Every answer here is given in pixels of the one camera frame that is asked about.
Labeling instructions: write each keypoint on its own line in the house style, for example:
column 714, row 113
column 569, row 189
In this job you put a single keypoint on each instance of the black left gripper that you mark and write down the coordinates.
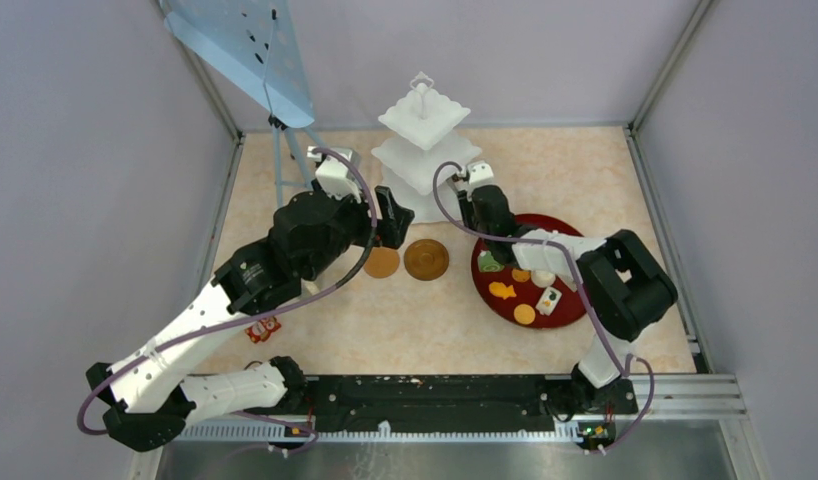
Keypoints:
column 389, row 234

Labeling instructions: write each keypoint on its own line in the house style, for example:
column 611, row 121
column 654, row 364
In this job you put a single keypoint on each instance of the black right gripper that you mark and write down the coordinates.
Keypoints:
column 467, row 206

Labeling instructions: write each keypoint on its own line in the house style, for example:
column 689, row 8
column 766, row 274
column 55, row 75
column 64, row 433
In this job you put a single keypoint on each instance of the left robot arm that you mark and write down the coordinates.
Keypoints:
column 156, row 393

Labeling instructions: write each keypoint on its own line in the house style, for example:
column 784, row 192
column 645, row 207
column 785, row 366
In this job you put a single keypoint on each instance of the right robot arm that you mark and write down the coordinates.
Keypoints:
column 620, row 284

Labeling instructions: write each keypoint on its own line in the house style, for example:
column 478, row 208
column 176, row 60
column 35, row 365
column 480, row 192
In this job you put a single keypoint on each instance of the light wooden coaster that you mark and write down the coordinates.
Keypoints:
column 382, row 262

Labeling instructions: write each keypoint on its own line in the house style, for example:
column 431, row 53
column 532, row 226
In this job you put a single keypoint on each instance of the dark wooden saucer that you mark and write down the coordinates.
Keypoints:
column 426, row 259

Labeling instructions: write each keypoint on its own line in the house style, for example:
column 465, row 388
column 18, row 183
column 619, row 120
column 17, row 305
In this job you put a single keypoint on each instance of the orange chip cookie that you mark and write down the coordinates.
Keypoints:
column 520, row 276

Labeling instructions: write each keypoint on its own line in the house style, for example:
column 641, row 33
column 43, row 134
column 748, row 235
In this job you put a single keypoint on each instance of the orange fish-shaped cookie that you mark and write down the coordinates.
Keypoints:
column 501, row 290

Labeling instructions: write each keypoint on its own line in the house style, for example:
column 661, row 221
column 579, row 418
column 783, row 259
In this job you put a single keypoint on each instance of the white round mousse cake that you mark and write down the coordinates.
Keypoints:
column 542, row 279

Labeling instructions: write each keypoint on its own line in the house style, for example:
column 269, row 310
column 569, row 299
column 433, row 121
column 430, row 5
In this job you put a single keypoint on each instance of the red round tray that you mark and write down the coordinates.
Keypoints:
column 568, row 310

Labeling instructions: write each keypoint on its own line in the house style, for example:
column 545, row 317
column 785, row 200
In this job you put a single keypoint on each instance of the white three-tier cake stand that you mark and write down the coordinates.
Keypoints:
column 423, row 122

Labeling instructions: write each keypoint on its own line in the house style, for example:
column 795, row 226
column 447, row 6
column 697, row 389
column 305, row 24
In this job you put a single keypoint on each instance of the round tan biscuit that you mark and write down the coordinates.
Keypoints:
column 524, row 314

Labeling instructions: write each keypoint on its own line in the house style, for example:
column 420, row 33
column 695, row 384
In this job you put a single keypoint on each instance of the red snack packet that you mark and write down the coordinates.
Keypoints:
column 263, row 329

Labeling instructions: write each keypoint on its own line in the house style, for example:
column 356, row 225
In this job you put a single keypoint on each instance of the light blue perforated board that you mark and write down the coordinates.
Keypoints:
column 253, row 45

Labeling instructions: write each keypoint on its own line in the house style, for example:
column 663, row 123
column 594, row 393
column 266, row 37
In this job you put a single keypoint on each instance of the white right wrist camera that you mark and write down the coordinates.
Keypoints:
column 475, row 175

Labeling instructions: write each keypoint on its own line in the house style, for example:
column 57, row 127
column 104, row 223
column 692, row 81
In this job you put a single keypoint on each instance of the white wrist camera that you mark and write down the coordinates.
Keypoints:
column 475, row 175
column 333, row 177

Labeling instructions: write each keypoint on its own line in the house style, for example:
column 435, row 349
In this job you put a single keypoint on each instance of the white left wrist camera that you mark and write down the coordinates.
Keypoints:
column 333, row 177

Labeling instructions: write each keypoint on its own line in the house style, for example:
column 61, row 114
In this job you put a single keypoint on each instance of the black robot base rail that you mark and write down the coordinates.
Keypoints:
column 453, row 403

